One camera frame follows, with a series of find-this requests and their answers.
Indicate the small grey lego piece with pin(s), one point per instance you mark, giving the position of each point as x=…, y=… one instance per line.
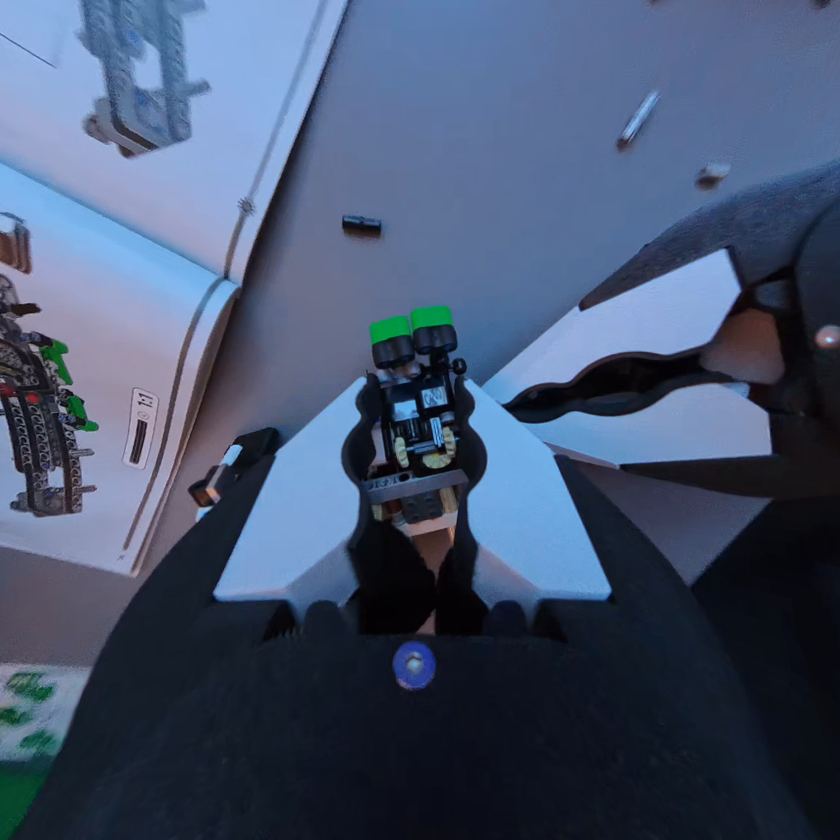
x=712, y=174

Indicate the lego instruction booklet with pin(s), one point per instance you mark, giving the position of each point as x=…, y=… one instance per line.
x=131, y=328

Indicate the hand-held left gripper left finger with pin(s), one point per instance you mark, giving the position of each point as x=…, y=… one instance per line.
x=289, y=518

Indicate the lego truck model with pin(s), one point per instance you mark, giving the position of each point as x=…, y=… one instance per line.
x=420, y=400

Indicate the grey lego axle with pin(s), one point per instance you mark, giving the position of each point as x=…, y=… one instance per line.
x=638, y=119

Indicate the black lego pin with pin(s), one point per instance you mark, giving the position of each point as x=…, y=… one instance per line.
x=361, y=224

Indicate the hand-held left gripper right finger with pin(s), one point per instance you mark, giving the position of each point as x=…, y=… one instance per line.
x=531, y=518

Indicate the green printed sticker sheet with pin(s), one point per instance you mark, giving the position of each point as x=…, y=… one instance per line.
x=33, y=709

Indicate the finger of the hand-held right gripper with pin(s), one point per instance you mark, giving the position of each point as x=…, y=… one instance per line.
x=656, y=308
x=656, y=436

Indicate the green plastic bin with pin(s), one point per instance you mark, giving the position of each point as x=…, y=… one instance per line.
x=19, y=800

